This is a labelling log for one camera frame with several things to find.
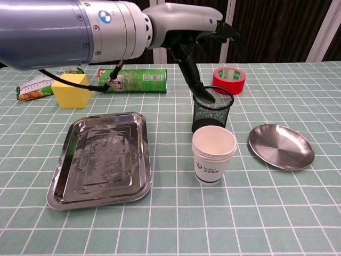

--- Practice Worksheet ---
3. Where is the green checkered tablecloth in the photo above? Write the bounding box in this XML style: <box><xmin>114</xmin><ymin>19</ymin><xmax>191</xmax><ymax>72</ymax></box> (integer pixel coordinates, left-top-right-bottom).
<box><xmin>0</xmin><ymin>62</ymin><xmax>341</xmax><ymax>256</ymax></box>

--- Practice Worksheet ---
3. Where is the green white snack packet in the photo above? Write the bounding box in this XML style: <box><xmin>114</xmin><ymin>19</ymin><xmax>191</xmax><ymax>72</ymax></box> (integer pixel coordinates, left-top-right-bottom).
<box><xmin>16</xmin><ymin>68</ymin><xmax>85</xmax><ymax>101</ymax></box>

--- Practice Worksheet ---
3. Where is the green chips can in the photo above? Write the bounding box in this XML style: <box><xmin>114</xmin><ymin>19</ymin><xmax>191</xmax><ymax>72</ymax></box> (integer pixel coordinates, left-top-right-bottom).
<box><xmin>96</xmin><ymin>68</ymin><xmax>168</xmax><ymax>94</ymax></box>

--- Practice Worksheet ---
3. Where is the yellow cube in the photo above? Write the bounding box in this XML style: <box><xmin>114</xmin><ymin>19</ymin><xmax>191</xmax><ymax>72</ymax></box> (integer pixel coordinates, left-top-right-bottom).
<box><xmin>51</xmin><ymin>73</ymin><xmax>93</xmax><ymax>109</ymax></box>

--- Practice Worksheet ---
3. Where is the rectangular steel tray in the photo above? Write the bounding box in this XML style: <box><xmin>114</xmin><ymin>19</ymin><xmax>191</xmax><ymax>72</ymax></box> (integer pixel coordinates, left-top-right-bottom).
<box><xmin>46</xmin><ymin>111</ymin><xmax>152</xmax><ymax>211</ymax></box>

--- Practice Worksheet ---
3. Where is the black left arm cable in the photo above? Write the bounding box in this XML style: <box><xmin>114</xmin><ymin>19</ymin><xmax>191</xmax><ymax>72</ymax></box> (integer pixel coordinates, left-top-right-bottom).
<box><xmin>38</xmin><ymin>60</ymin><xmax>125</xmax><ymax>94</ymax></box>

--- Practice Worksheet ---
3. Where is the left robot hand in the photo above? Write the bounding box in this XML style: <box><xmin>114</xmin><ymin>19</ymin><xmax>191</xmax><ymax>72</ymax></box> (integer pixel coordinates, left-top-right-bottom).
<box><xmin>142</xmin><ymin>2</ymin><xmax>248</xmax><ymax>105</ymax></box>

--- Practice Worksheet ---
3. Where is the red tape roll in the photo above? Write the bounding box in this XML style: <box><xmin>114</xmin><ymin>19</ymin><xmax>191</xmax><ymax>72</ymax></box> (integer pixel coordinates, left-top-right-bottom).
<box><xmin>212</xmin><ymin>67</ymin><xmax>247</xmax><ymax>96</ymax></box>

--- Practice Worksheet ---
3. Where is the round steel plate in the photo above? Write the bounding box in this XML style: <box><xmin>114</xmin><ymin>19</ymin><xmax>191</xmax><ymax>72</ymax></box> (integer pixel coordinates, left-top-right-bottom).
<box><xmin>248</xmin><ymin>124</ymin><xmax>315</xmax><ymax>171</ymax></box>

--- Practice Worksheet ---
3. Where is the white paper cup stack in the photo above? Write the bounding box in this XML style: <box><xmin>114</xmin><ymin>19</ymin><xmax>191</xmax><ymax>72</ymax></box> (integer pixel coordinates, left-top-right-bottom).
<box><xmin>191</xmin><ymin>125</ymin><xmax>237</xmax><ymax>187</ymax></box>

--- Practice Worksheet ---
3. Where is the black mesh pen holder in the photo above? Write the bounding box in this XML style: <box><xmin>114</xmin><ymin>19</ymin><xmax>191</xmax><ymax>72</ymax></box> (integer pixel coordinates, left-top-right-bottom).
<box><xmin>191</xmin><ymin>85</ymin><xmax>234</xmax><ymax>134</ymax></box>

